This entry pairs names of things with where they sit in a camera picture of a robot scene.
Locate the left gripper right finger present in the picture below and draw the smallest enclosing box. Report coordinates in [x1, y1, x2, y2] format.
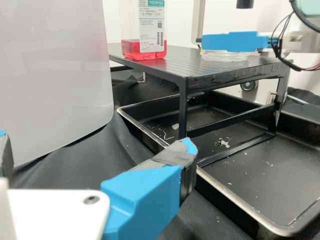
[100, 137, 199, 240]

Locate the red liquid bottle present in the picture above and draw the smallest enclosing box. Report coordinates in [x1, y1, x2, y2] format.
[120, 0, 168, 61]

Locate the black cable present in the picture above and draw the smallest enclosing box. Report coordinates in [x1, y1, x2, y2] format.
[271, 12, 320, 72]

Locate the petri dish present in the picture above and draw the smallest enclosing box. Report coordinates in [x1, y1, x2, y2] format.
[200, 49, 249, 63]

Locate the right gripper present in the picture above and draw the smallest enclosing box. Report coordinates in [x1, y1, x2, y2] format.
[200, 30, 320, 54]

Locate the right wrist camera phone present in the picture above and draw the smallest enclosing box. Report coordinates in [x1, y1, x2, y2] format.
[289, 0, 320, 27]

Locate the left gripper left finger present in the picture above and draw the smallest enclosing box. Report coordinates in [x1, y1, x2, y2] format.
[0, 129, 14, 177]

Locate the white box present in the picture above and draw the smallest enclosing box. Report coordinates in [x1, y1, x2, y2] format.
[0, 0, 113, 169]

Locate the black platform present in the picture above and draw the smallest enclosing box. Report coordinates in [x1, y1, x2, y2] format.
[108, 42, 292, 141]

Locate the black tray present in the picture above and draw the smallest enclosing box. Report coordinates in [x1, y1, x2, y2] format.
[116, 90, 320, 238]

